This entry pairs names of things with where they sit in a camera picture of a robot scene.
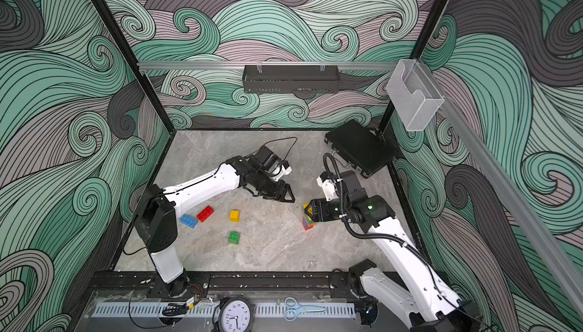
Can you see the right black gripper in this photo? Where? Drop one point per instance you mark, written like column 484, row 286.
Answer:
column 319, row 204

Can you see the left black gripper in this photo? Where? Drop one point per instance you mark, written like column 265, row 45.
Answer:
column 275, row 196

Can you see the yellow curved lego brick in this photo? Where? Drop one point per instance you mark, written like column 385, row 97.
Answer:
column 306, row 207

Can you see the red square lego brick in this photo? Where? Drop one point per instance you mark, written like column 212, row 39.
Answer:
column 306, row 227

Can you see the orange long lego brick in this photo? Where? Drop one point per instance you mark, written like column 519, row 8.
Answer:
column 308, row 220

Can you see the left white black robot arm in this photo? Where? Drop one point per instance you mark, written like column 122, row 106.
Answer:
column 159, row 210

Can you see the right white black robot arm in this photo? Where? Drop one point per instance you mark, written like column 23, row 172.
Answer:
column 423, row 301

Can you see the yellow square lego brick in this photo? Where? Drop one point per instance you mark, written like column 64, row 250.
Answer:
column 234, row 216

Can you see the green square lego brick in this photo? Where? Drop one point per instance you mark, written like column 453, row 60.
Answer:
column 234, row 238

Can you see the red long lego brick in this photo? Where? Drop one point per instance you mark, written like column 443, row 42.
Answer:
column 205, row 214

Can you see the light blue lego brick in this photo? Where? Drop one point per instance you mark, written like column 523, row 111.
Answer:
column 188, row 221

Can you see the black briefcase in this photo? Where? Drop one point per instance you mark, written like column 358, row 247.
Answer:
column 360, row 148

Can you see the light blue scissors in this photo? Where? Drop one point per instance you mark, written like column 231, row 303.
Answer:
column 293, row 309

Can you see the white analog clock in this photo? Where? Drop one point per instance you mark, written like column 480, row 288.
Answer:
column 236, row 315

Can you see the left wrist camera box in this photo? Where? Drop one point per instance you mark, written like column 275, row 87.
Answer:
column 273, row 159

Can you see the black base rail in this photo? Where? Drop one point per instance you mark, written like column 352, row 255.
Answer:
column 335, row 284

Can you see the aluminium back rail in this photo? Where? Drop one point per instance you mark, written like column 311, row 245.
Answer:
column 239, row 65

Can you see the aluminium rail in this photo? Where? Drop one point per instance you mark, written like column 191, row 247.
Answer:
column 239, row 65
column 477, row 126

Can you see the white slotted cable duct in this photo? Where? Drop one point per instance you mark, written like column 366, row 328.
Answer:
column 206, row 310

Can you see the clear plastic wall holder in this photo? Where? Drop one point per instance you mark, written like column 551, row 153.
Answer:
column 415, row 94

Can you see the aluminium right rail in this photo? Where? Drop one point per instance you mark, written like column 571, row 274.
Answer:
column 477, row 126

